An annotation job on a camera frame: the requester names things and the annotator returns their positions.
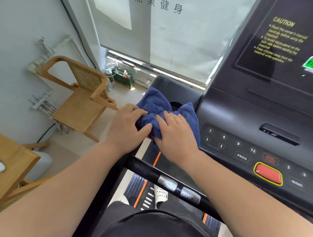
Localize red treadmill stop button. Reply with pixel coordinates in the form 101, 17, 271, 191
253, 162, 283, 186

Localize green box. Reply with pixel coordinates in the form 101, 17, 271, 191
114, 68, 134, 89

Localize wooden rattan-back armchair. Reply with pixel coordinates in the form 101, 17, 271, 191
36, 56, 119, 143

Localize person's right hand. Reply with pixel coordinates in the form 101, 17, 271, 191
153, 110, 202, 167

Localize long black wall cable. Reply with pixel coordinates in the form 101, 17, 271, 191
61, 0, 99, 71

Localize person's right forearm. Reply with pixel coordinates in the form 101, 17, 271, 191
175, 150, 313, 237

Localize black shorts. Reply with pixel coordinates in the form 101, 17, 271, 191
92, 200, 222, 237

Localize white window banner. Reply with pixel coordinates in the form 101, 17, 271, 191
88, 0, 256, 85

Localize person's left hand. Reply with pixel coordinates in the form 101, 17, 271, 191
104, 104, 153, 157

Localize white perforated shoe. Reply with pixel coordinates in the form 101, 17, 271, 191
108, 194, 130, 208
154, 184, 169, 209

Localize wooden table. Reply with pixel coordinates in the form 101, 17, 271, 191
0, 134, 41, 201

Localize person's left forearm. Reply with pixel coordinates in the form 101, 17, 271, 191
0, 142, 134, 237

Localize black treadmill handlebar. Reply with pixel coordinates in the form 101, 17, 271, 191
123, 155, 224, 223

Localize black treadmill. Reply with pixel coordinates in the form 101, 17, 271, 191
73, 0, 313, 237

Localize white wall pipe with valves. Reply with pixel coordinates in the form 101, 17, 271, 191
26, 35, 81, 74

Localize short black floor cable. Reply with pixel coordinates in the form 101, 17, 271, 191
37, 123, 57, 144

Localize white cables bundle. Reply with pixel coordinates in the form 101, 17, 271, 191
101, 62, 117, 91

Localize blue cleaning cloth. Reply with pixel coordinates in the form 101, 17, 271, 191
135, 87, 201, 153

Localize metal wall valve manifold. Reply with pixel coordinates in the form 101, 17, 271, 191
28, 92, 70, 135

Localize silver handlebar sensor plate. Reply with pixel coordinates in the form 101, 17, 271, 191
180, 187, 201, 205
158, 175, 178, 192

